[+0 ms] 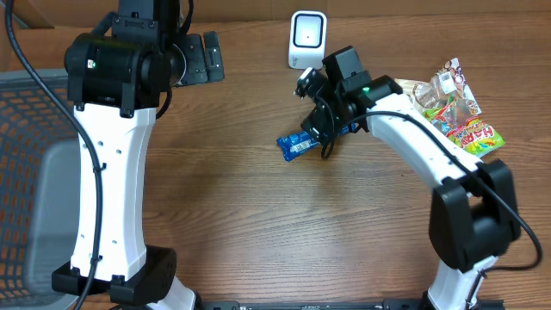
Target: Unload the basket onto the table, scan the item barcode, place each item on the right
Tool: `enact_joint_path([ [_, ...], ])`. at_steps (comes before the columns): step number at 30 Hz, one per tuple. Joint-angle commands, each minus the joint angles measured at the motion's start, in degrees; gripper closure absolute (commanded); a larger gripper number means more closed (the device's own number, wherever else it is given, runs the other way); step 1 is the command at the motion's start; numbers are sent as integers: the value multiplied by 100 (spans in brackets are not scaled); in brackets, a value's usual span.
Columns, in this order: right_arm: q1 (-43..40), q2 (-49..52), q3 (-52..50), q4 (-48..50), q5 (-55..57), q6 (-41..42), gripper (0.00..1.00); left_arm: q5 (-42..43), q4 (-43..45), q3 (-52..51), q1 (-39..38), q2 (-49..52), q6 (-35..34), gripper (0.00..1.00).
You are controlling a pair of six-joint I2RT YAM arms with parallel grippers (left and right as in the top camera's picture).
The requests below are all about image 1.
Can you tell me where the blue oreo packet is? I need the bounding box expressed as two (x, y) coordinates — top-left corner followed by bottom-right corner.
(276, 131), (336, 162)

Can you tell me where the beige cookie snack bag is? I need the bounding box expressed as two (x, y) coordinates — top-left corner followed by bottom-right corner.
(394, 58), (481, 115)

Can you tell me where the green snack bag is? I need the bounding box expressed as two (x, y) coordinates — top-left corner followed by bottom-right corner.
(422, 96), (505, 158)

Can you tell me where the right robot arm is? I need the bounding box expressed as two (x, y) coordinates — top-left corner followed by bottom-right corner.
(295, 46), (522, 309)

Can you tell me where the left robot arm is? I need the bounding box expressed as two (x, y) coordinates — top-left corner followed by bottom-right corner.
(52, 1), (201, 310)

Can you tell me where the white barcode scanner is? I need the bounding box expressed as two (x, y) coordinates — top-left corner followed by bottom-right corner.
(288, 10), (327, 70)

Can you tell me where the grey plastic mesh basket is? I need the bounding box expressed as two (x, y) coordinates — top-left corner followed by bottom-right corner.
(1, 71), (80, 309)

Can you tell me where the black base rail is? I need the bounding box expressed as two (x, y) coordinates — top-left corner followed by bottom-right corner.
(189, 297), (505, 310)

